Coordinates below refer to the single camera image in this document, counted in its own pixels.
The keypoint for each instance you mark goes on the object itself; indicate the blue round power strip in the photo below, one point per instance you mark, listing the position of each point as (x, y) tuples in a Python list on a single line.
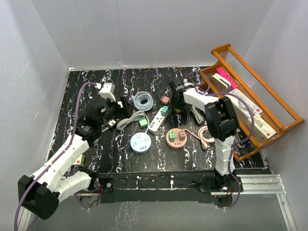
[(140, 143)]

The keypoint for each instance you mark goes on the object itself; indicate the printed package on shelf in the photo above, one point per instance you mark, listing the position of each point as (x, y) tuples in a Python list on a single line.
[(241, 106)]

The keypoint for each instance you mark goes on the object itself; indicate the pink round power strip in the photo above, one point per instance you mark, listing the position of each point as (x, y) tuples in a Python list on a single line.
[(177, 144)]

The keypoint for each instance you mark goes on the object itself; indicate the wooden shelf rack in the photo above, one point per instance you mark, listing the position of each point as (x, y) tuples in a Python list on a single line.
[(275, 111)]

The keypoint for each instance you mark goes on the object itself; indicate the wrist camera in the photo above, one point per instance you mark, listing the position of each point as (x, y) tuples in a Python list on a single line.
[(106, 91), (187, 84)]

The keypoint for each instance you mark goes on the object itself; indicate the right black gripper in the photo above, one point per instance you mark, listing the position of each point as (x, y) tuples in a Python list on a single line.
[(186, 108)]

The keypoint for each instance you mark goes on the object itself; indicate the small white red box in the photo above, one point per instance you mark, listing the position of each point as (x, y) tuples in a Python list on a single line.
[(79, 161)]

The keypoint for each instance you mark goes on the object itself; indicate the pink box on shelf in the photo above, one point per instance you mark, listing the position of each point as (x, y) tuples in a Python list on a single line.
[(227, 77)]

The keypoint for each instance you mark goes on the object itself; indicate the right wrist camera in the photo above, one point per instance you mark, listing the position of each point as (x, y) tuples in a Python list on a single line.
[(187, 84)]

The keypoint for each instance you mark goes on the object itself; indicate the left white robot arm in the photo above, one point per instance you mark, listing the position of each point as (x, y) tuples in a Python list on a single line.
[(42, 192)]

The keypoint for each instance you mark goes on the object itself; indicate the pink cube adapter top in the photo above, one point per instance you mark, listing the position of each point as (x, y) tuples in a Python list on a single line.
[(165, 100)]

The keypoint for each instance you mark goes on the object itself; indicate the green cube adapter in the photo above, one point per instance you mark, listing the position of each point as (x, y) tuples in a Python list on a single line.
[(171, 136), (143, 122)]

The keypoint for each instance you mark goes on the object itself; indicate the pink small adapter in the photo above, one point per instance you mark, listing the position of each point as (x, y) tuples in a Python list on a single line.
[(182, 135)]

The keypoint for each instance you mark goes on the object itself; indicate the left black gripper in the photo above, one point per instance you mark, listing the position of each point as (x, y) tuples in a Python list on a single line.
[(126, 111)]

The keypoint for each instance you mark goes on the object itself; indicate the green white box on shelf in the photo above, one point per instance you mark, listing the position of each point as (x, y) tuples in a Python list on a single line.
[(262, 130)]

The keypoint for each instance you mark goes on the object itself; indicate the black power strip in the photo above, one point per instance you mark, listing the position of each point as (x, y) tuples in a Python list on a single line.
[(112, 122)]

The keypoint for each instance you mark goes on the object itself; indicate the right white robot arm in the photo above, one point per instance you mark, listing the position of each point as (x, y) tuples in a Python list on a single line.
[(221, 120)]

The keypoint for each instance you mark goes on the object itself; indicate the white slanted power strip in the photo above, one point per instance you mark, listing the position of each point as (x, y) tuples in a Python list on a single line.
[(157, 122)]

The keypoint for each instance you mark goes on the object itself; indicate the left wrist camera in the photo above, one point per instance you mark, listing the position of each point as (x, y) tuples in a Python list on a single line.
[(106, 91)]

